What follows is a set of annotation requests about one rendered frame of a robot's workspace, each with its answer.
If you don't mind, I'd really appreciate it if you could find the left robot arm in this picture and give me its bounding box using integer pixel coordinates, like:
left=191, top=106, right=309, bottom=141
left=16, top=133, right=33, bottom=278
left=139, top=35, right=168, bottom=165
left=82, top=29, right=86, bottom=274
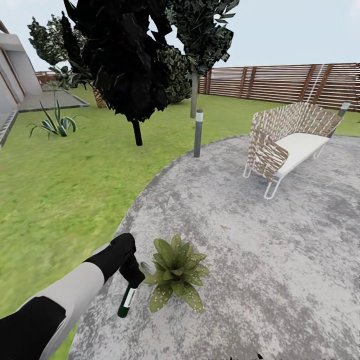
left=0, top=233, right=156, bottom=360

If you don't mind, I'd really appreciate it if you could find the insectifuge atomizer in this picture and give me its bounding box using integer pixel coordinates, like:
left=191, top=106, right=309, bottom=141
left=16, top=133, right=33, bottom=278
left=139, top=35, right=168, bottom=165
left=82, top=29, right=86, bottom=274
left=117, top=284, right=137, bottom=318

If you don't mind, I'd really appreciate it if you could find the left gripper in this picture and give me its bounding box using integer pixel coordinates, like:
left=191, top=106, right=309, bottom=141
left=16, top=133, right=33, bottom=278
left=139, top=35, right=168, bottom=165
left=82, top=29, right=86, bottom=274
left=119, top=261, right=147, bottom=288

